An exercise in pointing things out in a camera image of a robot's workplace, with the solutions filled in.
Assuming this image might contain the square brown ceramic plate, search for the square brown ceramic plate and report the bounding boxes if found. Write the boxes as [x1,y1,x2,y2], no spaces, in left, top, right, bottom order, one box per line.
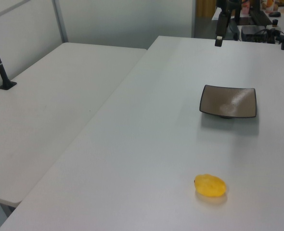
[199,84,257,120]

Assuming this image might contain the yellow potato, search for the yellow potato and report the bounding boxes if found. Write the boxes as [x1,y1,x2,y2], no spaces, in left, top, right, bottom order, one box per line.
[194,173,227,198]

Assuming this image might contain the grey metal corner partition post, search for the grey metal corner partition post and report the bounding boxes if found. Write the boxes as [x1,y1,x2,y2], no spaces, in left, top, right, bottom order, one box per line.
[52,0,69,43]

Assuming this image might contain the yellow wooden cabinet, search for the yellow wooden cabinet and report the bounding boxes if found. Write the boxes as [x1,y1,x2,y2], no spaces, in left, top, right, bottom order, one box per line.
[195,0,217,18]

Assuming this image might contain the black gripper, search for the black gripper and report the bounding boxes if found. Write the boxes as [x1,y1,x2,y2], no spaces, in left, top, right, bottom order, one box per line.
[214,0,232,47]

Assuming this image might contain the emergency stop button box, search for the emergency stop button box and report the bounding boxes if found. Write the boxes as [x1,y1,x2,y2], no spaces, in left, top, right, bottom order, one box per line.
[267,18,284,34]

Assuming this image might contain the black electronics box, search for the black electronics box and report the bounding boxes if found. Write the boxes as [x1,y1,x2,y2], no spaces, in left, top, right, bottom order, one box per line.
[241,25,269,42]

